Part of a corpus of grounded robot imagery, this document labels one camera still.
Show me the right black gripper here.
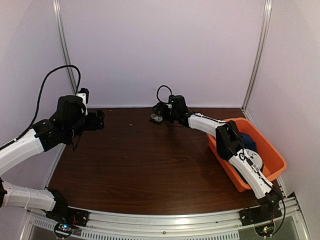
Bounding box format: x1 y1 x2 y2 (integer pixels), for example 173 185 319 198
153 102 180 124

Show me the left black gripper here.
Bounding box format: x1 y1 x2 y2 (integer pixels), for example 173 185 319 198
65 109 104 141

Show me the black brooch display box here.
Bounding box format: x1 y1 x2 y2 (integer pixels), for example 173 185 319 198
149 113 164 124

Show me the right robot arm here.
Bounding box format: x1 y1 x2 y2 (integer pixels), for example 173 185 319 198
150 94 282 221

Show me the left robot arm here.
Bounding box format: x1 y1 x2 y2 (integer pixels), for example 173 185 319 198
0 93 105 222

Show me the navy white clothing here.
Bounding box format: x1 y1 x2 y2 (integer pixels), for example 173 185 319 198
238 132 264 172

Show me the left circuit board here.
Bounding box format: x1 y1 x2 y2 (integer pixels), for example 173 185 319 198
53 223 76 238

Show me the circuit board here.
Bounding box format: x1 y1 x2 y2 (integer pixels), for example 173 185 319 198
254 222 275 238
53 223 76 238

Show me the orange plastic bin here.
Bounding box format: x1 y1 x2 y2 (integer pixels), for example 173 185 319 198
207 117 287 193

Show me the right circuit board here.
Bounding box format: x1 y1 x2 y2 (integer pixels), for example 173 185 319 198
254 222 275 238

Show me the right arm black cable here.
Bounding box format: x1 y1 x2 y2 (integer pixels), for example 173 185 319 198
156 85 175 103

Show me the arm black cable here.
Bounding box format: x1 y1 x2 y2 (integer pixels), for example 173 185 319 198
156 85 175 103
0 64 82 152

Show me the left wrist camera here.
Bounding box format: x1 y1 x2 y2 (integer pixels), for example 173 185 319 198
76 87 90 116

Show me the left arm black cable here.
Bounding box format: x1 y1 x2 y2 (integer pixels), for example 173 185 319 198
0 64 82 152

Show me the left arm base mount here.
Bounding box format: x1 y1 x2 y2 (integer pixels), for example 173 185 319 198
44 207 89 227

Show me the left aluminium frame post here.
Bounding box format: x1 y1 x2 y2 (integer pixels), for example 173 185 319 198
52 0 78 95

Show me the aluminium frame post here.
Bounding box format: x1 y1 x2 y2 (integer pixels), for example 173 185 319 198
52 0 78 95
241 0 273 113

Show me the front aluminium rail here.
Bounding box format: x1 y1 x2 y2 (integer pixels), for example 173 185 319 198
24 192 311 240

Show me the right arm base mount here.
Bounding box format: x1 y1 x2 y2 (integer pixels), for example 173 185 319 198
239 206 283 226

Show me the right aluminium frame post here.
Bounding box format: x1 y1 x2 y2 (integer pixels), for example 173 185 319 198
241 0 273 113

